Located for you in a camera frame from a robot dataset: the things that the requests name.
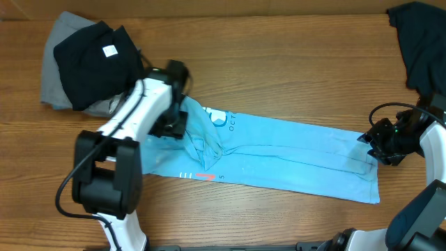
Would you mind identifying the light blue printed t-shirt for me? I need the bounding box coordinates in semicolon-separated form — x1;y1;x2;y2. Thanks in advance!
141;98;380;204

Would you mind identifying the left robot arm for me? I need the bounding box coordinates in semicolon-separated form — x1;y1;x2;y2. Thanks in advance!
72;60;190;250

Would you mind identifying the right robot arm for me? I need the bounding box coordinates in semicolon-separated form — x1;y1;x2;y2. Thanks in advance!
315;93;445;251

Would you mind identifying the folded black garment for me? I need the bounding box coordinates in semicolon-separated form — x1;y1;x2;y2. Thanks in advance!
53;21;145;111

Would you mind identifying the dark garment at right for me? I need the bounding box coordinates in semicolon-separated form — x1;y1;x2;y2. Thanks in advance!
387;1;445;96

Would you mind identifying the folded grey garment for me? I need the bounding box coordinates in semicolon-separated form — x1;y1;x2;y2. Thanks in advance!
40;11;133;117

